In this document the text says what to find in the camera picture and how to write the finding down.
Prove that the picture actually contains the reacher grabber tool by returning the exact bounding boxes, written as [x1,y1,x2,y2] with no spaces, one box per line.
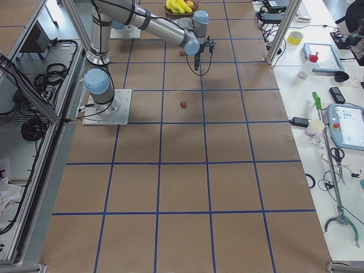
[312,91,361,248]

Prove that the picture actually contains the yellow banana bunch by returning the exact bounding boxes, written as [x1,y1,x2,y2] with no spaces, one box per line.
[165,0,195,14]

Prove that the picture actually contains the black power adapter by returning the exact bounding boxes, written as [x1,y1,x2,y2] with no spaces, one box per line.
[289,117,309,128]

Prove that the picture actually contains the yellow tape roll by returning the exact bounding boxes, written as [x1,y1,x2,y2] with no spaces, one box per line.
[287,31,304,46]

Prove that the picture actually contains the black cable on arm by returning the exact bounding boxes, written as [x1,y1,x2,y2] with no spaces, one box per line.
[185,47,213,76]

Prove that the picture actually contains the aluminium frame post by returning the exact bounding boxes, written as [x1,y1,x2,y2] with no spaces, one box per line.
[266,0,301,64]

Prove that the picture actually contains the clear bottle red cap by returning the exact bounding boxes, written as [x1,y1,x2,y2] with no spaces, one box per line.
[297,52,319,80]

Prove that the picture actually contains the teach pendant tablet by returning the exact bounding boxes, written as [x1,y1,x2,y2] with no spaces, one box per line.
[327,103,363,151]
[303,43,345,73]

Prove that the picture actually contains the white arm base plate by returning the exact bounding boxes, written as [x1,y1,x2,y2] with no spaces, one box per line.
[82,89,133,126]
[110,25,141,40]

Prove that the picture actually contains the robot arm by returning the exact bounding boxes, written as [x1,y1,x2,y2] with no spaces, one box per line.
[84,1,215,119]

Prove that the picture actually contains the black scissors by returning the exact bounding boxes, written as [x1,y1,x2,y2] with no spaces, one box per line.
[330,147,345,184]

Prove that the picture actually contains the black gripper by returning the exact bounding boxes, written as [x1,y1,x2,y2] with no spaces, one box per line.
[194,35,216,71]

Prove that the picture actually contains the white paper cup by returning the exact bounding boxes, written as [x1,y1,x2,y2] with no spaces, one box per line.
[304,119,325,137]

